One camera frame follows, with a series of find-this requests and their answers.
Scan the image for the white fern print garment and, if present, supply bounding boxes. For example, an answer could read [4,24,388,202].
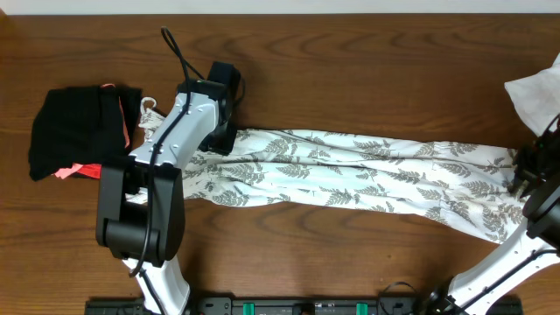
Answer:
[124,96,530,245]

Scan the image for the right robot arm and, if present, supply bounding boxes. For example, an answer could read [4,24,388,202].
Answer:
[413,129,559,315]

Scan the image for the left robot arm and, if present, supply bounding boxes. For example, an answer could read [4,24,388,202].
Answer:
[95,62,244,314]

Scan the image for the plain white cloth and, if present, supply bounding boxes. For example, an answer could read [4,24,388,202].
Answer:
[504,56,559,136]

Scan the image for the folded black and coral garment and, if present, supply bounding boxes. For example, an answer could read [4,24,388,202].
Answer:
[28,83,142,181]

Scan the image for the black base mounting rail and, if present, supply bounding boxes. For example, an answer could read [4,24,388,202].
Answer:
[84,292,524,315]

